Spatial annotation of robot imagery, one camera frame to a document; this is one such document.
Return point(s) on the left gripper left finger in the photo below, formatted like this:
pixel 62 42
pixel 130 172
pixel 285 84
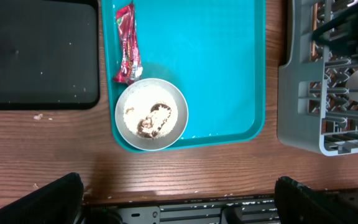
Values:
pixel 58 202

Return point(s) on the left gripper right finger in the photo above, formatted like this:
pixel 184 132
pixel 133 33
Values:
pixel 297 203

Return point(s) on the bowl with rice leftovers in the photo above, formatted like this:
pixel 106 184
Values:
pixel 151 114

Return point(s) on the red snack wrapper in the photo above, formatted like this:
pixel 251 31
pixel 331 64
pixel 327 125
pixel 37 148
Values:
pixel 131 67

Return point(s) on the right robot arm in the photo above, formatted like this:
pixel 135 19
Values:
pixel 341 33

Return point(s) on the grey dishwasher rack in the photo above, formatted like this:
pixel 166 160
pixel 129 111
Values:
pixel 303 118

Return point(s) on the black plastic tray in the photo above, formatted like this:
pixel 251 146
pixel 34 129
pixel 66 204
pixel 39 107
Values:
pixel 49 55

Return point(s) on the teal serving tray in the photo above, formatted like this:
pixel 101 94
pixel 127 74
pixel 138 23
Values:
pixel 213 51

